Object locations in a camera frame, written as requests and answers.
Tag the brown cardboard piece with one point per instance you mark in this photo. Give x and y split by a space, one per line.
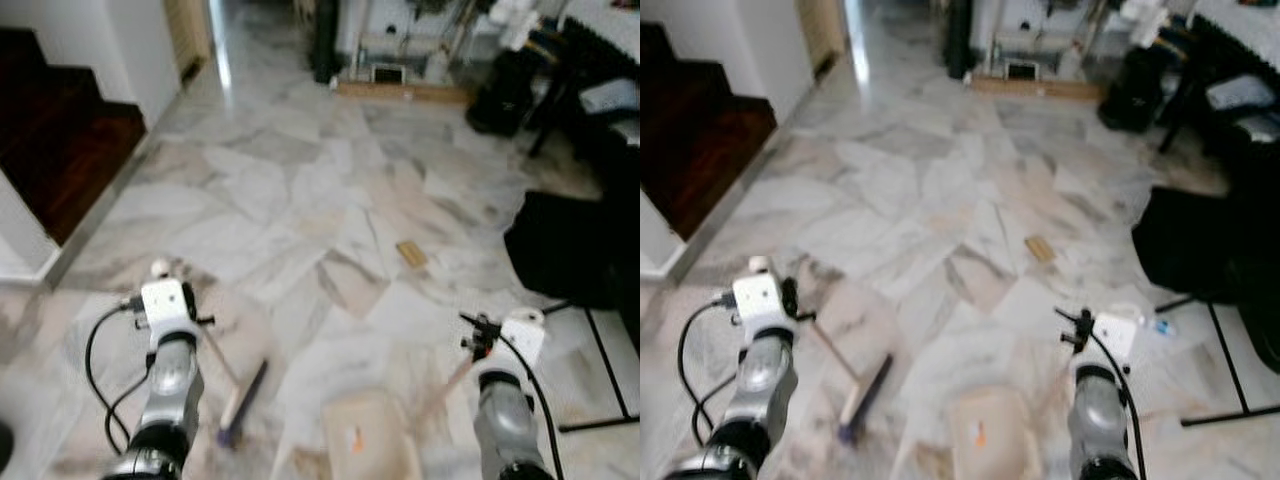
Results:
1040 249
411 254

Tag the beige broom with dark bristles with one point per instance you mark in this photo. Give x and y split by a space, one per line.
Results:
243 400
865 400

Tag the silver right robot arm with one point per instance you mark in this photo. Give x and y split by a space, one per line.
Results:
505 420
1095 415

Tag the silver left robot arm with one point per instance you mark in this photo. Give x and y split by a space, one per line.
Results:
762 388
172 385

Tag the clear plastic bottle blue cap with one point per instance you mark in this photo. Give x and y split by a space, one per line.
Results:
1158 326

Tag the large black bag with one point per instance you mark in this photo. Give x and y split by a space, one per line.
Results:
570 250
1200 240

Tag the black metal stand legs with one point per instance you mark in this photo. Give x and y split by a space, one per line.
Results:
1230 360
609 365

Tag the dark wooden stairs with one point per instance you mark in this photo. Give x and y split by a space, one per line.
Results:
700 130
60 140

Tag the black table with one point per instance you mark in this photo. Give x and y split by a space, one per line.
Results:
600 145
1240 140

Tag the long wooden plank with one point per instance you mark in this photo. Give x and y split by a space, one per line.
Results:
1030 88
400 92

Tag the beige louvered door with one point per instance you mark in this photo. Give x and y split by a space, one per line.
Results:
820 30
187 35

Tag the grey flat pad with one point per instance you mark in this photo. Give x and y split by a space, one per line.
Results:
612 97

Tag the tall black cylinder bag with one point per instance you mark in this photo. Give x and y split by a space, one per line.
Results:
325 45
960 40

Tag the white hanging cloth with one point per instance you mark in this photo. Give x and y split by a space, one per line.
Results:
515 25
1145 20

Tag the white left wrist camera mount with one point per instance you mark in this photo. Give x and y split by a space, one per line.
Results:
165 302
757 298

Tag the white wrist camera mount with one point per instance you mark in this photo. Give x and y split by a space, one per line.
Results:
165 302
522 340
757 298
1115 337

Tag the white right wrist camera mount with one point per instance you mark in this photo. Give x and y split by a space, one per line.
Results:
1115 337
522 340

